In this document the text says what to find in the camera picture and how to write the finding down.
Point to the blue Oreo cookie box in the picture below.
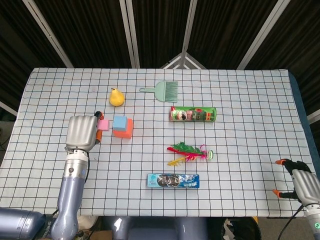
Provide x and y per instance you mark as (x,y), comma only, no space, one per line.
(172,181)

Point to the black folding partition screen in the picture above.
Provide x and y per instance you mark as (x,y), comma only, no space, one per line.
(95,32)

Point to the light blue checked tablecloth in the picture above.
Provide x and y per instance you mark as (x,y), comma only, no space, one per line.
(237,140)

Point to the colourful feather shuttlecock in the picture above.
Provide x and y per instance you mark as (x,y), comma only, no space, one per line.
(187,151)

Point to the small pink foam cube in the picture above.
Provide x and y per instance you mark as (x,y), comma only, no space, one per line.
(103,125)

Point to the white plastic bag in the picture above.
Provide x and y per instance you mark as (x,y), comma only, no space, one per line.
(86,221)

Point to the medium blue foam cube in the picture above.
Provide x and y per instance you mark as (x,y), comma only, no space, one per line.
(120,123)

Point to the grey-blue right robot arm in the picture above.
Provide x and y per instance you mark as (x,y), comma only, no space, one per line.
(313,222)

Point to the grey-blue robot torso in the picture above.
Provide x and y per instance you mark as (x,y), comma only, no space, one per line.
(155,230)

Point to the brown cardboard box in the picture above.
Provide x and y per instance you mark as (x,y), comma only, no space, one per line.
(100,235)

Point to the white metal stand foot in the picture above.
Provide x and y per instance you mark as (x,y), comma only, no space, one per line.
(183,61)

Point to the green plastic comb brush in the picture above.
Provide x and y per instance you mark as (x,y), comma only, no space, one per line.
(165,91)

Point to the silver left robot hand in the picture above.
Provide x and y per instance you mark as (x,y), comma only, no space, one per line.
(81,132)

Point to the green Pringles can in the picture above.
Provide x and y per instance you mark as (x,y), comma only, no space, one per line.
(195,114)

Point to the large orange foam cube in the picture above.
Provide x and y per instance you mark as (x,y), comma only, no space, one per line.
(125,133)

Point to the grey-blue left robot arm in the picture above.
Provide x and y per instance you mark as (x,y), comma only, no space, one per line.
(70,195)

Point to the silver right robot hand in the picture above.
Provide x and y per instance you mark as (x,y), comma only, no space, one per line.
(306,186)

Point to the yellow plastic pear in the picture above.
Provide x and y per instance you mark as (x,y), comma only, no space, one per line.
(116,98)

